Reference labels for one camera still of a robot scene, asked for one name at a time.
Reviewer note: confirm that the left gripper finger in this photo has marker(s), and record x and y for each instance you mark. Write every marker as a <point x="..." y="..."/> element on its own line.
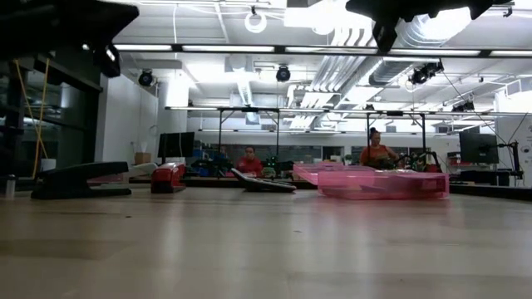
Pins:
<point x="112" y="32"/>
<point x="118" y="13"/>

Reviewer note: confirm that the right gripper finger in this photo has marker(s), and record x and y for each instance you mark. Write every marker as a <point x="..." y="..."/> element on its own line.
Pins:
<point x="363" y="8"/>

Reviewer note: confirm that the pink translucent plastic case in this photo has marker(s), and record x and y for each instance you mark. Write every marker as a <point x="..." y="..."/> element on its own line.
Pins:
<point x="382" y="182"/>

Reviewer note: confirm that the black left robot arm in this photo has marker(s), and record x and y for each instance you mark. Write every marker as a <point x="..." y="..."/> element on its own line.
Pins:
<point x="12" y="29"/>

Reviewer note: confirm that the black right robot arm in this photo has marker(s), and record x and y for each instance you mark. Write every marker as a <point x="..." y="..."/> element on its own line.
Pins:
<point x="482" y="6"/>

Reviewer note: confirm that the round black ceiling lamp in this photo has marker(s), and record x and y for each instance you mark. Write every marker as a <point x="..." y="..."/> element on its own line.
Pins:
<point x="283" y="74"/>
<point x="146" y="78"/>

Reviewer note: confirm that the long LED light bar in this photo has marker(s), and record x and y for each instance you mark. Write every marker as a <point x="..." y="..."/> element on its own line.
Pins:
<point x="228" y="48"/>

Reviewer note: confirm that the black computer monitor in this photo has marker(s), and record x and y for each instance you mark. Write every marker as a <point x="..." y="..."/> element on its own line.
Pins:
<point x="479" y="147"/>
<point x="176" y="144"/>

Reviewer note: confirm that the cardboard box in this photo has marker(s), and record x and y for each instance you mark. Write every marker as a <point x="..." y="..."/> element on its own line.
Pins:
<point x="142" y="158"/>

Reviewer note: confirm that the white bucket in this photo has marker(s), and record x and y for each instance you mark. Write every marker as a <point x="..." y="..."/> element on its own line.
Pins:
<point x="47" y="165"/>

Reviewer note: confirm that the grey white stapler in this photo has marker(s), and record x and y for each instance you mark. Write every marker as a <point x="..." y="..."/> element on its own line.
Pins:
<point x="143" y="169"/>

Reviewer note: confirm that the person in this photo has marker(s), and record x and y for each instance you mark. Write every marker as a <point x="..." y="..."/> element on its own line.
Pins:
<point x="249" y="165"/>
<point x="376" y="155"/>

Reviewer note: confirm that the black stapler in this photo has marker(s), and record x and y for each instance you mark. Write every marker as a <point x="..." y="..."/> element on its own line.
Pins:
<point x="79" y="178"/>

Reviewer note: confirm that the red stapler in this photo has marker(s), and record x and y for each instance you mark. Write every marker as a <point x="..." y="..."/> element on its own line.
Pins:
<point x="167" y="178"/>

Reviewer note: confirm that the clear water bottle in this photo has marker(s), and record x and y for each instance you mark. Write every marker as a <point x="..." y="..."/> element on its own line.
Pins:
<point x="10" y="187"/>

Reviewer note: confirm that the grey desk calculator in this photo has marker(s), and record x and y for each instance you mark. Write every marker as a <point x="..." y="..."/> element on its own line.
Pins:
<point x="266" y="184"/>

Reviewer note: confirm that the black ceiling camera cluster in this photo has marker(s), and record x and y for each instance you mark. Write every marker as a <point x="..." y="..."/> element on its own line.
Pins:
<point x="424" y="74"/>

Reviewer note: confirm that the black workstation frame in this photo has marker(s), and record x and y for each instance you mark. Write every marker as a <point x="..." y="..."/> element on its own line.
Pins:
<point x="395" y="113"/>
<point x="249" y="109"/>

